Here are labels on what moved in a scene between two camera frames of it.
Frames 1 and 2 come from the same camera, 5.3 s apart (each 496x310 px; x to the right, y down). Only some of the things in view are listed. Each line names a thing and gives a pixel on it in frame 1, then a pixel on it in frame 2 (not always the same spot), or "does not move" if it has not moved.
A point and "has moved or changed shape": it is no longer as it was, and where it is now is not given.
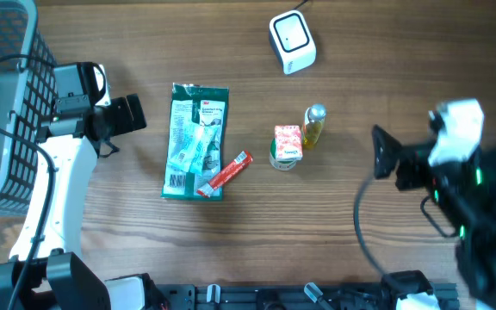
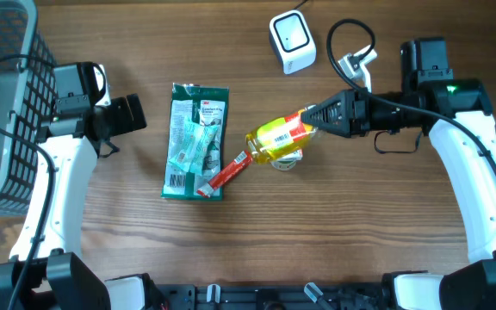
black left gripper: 125,123 does not move
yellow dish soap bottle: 313,119 has moved or changed shape
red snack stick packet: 242,161 does not move
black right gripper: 412,159 → 344,102
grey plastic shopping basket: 16,94 does not move
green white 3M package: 196,139 does not move
